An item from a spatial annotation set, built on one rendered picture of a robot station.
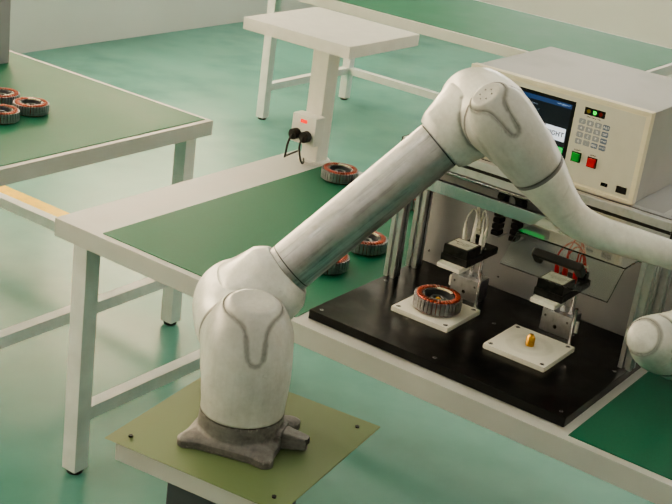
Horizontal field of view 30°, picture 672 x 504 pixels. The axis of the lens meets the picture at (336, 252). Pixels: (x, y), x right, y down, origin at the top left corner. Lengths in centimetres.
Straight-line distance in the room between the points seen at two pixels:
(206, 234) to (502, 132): 122
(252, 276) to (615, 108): 87
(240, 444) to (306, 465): 12
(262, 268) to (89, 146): 155
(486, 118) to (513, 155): 8
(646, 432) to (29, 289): 265
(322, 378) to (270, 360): 200
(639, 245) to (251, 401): 76
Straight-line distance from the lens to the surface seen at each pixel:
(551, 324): 289
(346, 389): 413
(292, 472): 224
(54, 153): 373
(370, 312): 283
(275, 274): 235
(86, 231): 318
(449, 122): 232
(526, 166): 221
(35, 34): 790
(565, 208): 229
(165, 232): 320
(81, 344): 336
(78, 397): 344
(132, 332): 436
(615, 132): 273
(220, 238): 319
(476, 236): 298
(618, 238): 234
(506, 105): 218
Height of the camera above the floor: 194
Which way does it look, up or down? 22 degrees down
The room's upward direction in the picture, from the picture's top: 8 degrees clockwise
